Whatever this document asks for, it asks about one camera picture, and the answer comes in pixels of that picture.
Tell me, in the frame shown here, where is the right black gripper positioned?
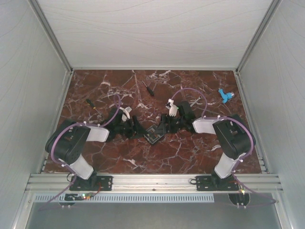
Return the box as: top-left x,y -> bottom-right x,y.
154,114 -> 185,135

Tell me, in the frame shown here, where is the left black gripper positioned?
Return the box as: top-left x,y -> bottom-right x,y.
116,116 -> 149,140

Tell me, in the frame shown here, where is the black fuse box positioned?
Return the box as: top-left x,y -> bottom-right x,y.
143,125 -> 164,145

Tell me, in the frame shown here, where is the clear plastic fuse box cover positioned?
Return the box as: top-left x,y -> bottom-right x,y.
144,125 -> 159,142

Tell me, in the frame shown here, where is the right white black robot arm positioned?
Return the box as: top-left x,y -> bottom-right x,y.
131,100 -> 256,190

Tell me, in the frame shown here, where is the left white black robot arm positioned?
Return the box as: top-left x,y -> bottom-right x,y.
45,107 -> 134,190

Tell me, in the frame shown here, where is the small black screwdriver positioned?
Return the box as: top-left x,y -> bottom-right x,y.
142,81 -> 154,96

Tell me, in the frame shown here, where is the silver wrench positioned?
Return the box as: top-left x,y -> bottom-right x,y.
190,96 -> 202,107

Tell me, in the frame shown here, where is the yellow black screwdriver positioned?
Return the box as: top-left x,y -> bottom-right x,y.
86,99 -> 102,117

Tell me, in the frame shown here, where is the blue plastic fitting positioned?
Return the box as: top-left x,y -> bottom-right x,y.
218,89 -> 235,104

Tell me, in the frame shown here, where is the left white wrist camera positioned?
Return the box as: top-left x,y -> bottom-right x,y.
120,106 -> 132,122

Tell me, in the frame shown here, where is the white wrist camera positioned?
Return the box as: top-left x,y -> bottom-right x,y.
120,106 -> 132,122
165,99 -> 178,117

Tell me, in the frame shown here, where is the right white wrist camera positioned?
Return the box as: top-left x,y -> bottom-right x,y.
165,99 -> 178,117

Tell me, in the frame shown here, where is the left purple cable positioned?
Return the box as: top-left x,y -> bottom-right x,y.
38,94 -> 122,212

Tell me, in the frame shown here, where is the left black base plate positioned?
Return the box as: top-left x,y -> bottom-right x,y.
69,175 -> 113,191

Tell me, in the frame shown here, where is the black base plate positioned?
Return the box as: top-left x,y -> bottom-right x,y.
190,176 -> 239,191
69,175 -> 113,191

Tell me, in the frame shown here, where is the grey slotted cable duct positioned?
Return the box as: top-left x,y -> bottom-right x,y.
33,193 -> 214,204

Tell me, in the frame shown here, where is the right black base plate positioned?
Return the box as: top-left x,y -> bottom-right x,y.
190,176 -> 239,191

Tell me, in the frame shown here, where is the aluminium mounting rail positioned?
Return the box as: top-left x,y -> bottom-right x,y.
25,173 -> 283,193

